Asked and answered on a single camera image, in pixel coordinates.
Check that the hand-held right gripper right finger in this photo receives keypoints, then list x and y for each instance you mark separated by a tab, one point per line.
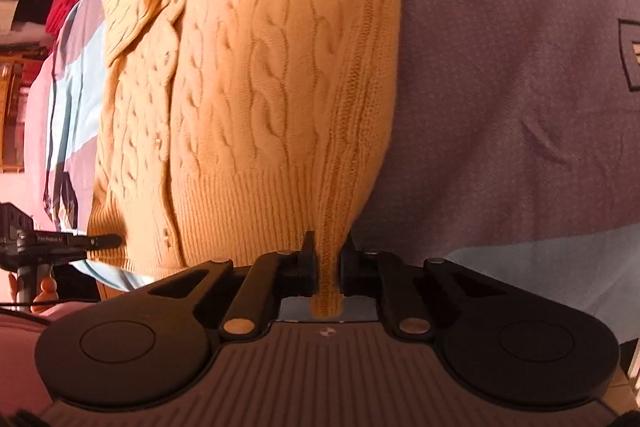
350	272

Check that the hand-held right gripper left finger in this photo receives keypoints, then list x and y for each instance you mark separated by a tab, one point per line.
307	267

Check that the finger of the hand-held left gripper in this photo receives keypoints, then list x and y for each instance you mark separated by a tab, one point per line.
75	241

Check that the person's left hand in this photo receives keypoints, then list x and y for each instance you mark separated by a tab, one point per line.
47	294

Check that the pink blanket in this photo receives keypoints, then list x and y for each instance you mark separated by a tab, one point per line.
37	157

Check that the wooden furniture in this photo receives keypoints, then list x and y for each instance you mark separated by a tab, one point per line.
10	117

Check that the blue grey striped bedsheet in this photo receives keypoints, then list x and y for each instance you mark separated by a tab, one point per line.
500	107

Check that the pile of red cloth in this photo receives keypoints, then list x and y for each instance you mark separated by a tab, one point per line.
65	4

